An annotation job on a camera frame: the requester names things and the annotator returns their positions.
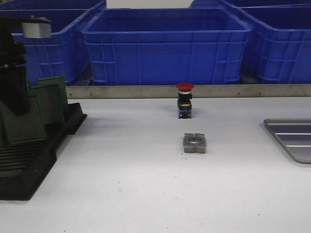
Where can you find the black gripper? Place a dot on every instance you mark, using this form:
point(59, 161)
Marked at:
point(13, 87)

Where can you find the blue crate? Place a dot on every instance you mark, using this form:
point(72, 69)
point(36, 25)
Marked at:
point(278, 50)
point(245, 3)
point(51, 4)
point(64, 53)
point(165, 46)

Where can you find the front right blue crate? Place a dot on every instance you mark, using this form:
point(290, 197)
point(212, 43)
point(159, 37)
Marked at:
point(278, 50)

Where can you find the centre blue crate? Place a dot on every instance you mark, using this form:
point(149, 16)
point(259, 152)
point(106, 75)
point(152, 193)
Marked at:
point(165, 46)

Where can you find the silver metal tray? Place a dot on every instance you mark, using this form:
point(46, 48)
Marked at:
point(294, 135)

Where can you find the front left blue crate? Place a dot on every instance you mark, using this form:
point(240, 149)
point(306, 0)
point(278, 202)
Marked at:
point(64, 53)

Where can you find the black slotted board rack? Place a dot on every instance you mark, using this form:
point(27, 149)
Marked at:
point(24, 166)

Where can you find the green perforated circuit board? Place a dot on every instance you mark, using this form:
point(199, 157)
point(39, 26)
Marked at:
point(25, 128)

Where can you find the rear right blue crate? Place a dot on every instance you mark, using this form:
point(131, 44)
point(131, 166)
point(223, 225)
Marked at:
point(245, 3)

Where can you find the rear left blue crate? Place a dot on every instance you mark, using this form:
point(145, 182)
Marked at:
point(51, 4)

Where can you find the red emergency stop button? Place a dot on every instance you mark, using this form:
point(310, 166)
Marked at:
point(184, 100)

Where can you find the grey metal bearing block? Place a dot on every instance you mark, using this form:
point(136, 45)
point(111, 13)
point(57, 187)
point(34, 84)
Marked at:
point(194, 143)

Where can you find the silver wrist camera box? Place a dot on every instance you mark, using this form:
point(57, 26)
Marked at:
point(36, 27)

